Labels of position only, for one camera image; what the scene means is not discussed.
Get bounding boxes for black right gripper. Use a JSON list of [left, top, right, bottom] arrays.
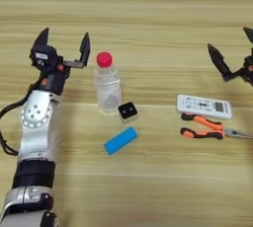
[[207, 27, 253, 87]]

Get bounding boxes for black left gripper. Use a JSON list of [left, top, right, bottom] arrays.
[[31, 27, 92, 96]]

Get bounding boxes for clear bottle with red cap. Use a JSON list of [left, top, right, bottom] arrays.
[[93, 51, 123, 116]]

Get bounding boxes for small black white cube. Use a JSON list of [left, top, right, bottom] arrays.
[[117, 101, 139, 124]]

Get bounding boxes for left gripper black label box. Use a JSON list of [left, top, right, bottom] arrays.
[[29, 43, 59, 73]]

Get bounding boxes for white remote control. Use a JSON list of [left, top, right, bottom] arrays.
[[176, 94, 233, 120]]

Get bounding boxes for orange black pliers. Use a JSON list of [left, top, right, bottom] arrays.
[[180, 112, 253, 141]]

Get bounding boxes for blue rectangular block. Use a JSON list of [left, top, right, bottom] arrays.
[[102, 125, 139, 156]]

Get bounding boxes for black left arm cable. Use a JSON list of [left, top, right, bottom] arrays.
[[0, 76, 45, 157]]

